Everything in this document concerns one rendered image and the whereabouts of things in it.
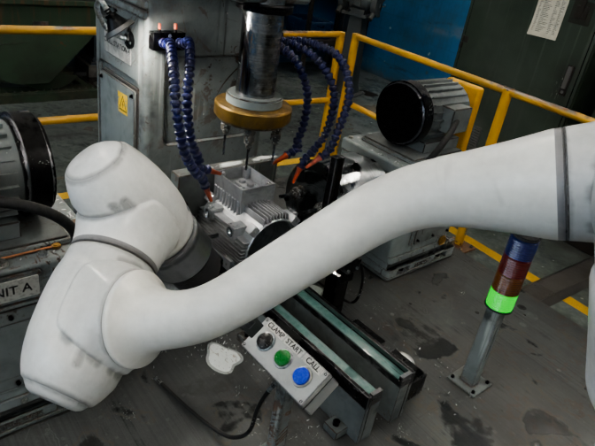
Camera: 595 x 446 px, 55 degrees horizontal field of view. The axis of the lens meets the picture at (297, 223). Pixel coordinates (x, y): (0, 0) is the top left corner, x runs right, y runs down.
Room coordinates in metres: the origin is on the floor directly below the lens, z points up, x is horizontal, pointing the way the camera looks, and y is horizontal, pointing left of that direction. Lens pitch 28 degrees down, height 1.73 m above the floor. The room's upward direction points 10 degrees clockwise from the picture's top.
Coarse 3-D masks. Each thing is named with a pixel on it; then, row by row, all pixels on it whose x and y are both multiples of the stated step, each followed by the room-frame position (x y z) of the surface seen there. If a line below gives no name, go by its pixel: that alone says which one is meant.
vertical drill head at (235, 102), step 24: (264, 24) 1.23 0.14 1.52; (240, 48) 1.26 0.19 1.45; (264, 48) 1.23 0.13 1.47; (240, 72) 1.25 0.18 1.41; (264, 72) 1.24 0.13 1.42; (216, 96) 1.27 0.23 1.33; (240, 96) 1.23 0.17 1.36; (264, 96) 1.24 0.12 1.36; (240, 120) 1.19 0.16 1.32; (264, 120) 1.19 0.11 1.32; (288, 120) 1.25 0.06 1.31
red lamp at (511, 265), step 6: (504, 252) 1.07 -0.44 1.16; (504, 258) 1.06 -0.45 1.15; (510, 258) 1.05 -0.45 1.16; (504, 264) 1.06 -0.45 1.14; (510, 264) 1.05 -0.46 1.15; (516, 264) 1.04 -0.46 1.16; (522, 264) 1.04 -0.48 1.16; (528, 264) 1.04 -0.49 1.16; (498, 270) 1.07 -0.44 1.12; (504, 270) 1.05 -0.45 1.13; (510, 270) 1.04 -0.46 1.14; (516, 270) 1.04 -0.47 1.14; (522, 270) 1.04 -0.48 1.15; (528, 270) 1.05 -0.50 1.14; (510, 276) 1.04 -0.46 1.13; (516, 276) 1.04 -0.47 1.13; (522, 276) 1.04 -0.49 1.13
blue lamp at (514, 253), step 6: (510, 240) 1.06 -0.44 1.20; (516, 240) 1.05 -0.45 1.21; (510, 246) 1.06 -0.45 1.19; (516, 246) 1.05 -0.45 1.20; (522, 246) 1.04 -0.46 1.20; (528, 246) 1.04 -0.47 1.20; (534, 246) 1.04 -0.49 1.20; (510, 252) 1.05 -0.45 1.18; (516, 252) 1.04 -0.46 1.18; (522, 252) 1.04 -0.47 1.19; (528, 252) 1.04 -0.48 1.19; (534, 252) 1.05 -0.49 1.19; (516, 258) 1.04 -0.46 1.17; (522, 258) 1.04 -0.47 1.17; (528, 258) 1.04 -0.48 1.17
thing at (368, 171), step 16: (352, 160) 1.46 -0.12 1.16; (368, 160) 1.48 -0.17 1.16; (304, 176) 1.43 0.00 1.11; (320, 176) 1.38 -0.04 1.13; (352, 176) 1.39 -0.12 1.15; (368, 176) 1.42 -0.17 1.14; (288, 192) 1.47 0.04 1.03; (304, 192) 1.41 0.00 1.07; (320, 192) 1.38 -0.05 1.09; (304, 208) 1.41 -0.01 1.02; (320, 208) 1.33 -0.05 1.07
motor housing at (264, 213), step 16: (224, 208) 1.23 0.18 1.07; (256, 208) 1.20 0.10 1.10; (272, 208) 1.20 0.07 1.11; (208, 224) 1.22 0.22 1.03; (224, 224) 1.18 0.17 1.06; (256, 224) 1.16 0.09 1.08; (272, 224) 1.30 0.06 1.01; (288, 224) 1.24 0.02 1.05; (224, 240) 1.16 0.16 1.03; (240, 240) 1.13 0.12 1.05; (256, 240) 1.30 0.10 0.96; (272, 240) 1.28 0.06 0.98; (240, 256) 1.12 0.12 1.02
